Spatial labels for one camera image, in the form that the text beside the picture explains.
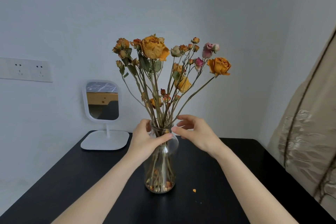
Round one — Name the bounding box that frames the beige embroidered curtain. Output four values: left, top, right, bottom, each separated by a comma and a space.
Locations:
266, 26, 336, 219

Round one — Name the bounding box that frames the person's right hand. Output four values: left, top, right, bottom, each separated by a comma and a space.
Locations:
171, 115, 228, 160

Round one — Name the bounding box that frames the white wall socket panel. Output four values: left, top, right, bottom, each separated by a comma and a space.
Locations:
0, 57, 54, 83

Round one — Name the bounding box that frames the clear glass vase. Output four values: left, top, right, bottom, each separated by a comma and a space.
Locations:
143, 121, 180, 194

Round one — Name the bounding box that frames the person's left forearm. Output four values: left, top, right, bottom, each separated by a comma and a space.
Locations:
51, 153, 144, 224

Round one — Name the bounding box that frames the person's right forearm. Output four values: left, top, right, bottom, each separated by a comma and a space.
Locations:
213, 147, 299, 224

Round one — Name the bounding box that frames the round yellow dried flower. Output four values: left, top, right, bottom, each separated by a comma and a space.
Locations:
149, 98, 164, 109

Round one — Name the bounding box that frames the person's left hand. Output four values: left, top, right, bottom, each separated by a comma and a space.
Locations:
125, 119, 174, 166

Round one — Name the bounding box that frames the white standing mirror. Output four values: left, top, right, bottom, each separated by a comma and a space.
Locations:
80, 80, 130, 151

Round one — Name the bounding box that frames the black table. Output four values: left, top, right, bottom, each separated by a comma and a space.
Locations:
0, 131, 336, 224

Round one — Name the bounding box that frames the pile of dried orange petals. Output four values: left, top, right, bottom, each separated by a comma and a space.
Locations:
145, 170, 175, 193

